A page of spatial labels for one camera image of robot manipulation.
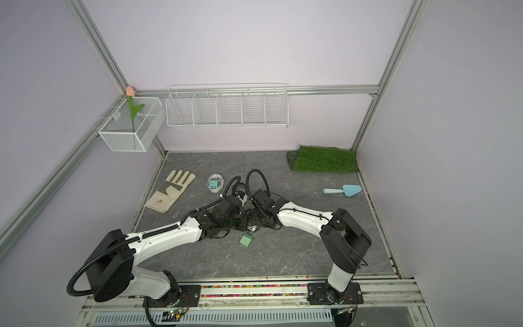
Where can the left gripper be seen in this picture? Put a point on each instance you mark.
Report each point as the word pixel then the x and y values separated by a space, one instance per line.
pixel 242 227

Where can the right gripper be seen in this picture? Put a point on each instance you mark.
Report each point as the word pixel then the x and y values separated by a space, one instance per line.
pixel 254 213

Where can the teal charger cube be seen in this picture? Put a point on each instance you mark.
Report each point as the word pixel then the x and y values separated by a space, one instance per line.
pixel 214 184

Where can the clear round pouch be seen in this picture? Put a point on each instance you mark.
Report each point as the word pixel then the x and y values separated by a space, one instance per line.
pixel 220 179

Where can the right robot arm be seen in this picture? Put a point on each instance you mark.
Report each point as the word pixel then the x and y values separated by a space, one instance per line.
pixel 345 240

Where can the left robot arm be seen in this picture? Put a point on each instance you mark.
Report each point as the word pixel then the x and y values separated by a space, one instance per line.
pixel 113 269

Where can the green charger cube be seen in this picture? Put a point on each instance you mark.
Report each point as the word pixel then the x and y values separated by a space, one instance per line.
pixel 246 239

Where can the green artificial grass mat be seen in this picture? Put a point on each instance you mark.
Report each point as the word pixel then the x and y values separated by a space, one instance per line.
pixel 322 160

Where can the beige work glove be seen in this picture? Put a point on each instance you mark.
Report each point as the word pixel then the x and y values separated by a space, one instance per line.
pixel 170 190

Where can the teal garden trowel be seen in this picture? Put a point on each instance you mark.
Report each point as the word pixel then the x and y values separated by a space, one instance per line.
pixel 347 190

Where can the white mesh box basket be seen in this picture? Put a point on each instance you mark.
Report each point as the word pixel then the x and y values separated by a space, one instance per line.
pixel 117 130

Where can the artificial pink tulip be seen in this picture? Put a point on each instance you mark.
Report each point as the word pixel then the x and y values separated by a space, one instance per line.
pixel 133 109

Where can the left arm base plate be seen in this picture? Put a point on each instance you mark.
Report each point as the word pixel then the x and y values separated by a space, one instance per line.
pixel 178 296

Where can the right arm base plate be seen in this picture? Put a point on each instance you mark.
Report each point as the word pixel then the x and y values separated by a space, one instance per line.
pixel 324 294

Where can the white wire shelf basket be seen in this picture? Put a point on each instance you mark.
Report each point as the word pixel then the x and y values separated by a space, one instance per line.
pixel 227 105

